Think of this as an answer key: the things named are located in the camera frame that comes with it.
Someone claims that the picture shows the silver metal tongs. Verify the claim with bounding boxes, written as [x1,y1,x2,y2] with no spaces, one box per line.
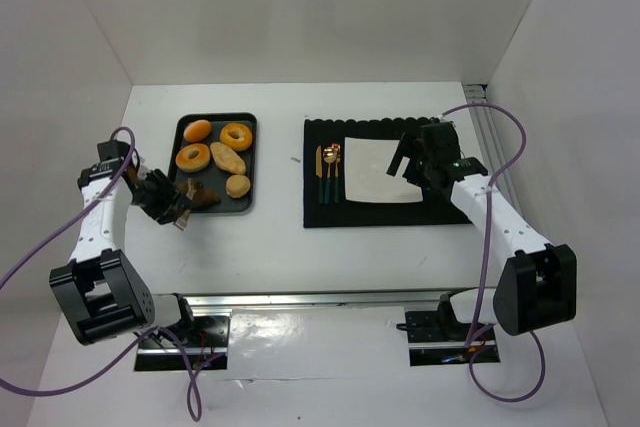
[174,178,200,231]

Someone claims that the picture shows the brown croissant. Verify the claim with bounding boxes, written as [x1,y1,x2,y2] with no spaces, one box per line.
[186,178,221,210]

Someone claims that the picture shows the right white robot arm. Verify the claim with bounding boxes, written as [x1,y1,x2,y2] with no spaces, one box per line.
[387,120,577,336]

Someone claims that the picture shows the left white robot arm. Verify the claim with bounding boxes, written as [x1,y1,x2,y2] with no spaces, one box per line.
[49,139,194,345]

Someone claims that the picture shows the oblong bread roll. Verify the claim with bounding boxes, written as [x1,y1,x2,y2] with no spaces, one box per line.
[210,142,246,175]

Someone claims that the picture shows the white square plate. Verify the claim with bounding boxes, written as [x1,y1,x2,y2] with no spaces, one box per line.
[343,137,423,204]

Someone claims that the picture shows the orange bagel near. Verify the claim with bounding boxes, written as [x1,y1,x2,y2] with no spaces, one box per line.
[175,143,211,173]

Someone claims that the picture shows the orange bagel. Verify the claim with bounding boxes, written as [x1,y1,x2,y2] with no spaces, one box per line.
[175,143,211,173]
[219,123,253,152]

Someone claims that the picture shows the black baking tray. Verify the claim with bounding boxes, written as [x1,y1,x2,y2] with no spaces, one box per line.
[167,112,257,215]

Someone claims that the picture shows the plain orange bun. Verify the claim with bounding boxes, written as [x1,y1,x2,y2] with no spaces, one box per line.
[183,119,212,143]

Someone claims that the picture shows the round crumbly bun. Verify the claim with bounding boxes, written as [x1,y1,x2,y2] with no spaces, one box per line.
[225,174,251,199]

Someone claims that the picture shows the orange bagel far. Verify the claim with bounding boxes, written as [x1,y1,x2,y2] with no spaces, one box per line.
[219,123,253,152]

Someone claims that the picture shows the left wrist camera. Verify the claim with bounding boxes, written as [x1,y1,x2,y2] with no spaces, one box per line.
[97,139,134,165]

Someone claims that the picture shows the aluminium side rail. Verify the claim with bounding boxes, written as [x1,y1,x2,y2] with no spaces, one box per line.
[462,83,521,188]

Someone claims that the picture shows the gold spoon green handle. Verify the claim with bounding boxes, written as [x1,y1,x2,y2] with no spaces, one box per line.
[323,146,337,204]

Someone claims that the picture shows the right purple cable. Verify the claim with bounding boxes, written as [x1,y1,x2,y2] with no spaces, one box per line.
[439,102,547,402]

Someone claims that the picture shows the aluminium table edge rail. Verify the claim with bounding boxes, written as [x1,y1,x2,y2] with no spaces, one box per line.
[183,288,476,311]

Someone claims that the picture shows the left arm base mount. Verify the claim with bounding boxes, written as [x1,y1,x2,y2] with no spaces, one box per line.
[134,310,231,372]

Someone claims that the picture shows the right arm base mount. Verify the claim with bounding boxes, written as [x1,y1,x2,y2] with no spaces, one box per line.
[396,293,500,367]

